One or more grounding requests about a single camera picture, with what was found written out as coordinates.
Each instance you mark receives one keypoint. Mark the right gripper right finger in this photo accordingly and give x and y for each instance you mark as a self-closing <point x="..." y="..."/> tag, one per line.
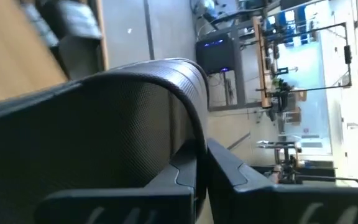
<point x="259" y="205"/>

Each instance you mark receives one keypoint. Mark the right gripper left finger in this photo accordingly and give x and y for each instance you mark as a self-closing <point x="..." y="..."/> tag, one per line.
<point x="120" y="205"/>

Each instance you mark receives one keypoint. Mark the black striped rubber slide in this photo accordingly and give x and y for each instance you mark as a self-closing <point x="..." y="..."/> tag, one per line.
<point x="73" y="18"/>
<point x="89" y="130"/>

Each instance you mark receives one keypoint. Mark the distant robot workstation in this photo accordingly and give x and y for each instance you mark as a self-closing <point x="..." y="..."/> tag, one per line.
<point x="287" y="174"/>

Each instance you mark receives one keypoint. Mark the black computer tower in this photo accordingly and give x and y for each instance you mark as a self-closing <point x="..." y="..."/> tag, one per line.
<point x="216" y="54"/>

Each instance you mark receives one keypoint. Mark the grey computer desk frame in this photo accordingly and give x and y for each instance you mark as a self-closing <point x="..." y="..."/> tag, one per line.
<point x="238" y="68"/>

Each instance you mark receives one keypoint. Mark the wooden workbench black frame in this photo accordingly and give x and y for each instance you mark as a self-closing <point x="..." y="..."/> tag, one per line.
<point x="261" y="62"/>

